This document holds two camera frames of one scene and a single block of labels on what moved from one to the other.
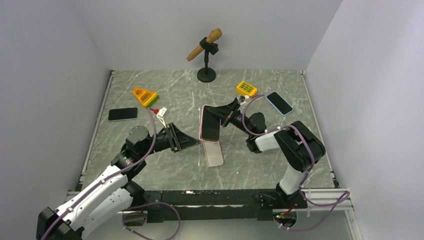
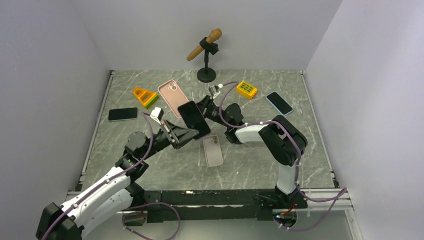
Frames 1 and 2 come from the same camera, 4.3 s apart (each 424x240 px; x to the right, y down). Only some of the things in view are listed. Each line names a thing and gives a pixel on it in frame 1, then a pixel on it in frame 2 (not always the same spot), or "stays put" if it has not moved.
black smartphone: [210, 127] -> [193, 119]
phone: [209, 128] -> [174, 95]
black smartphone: [123, 114] stays put
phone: [279, 103] stays put
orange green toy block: [147, 98] stays put
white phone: [213, 153] stays put
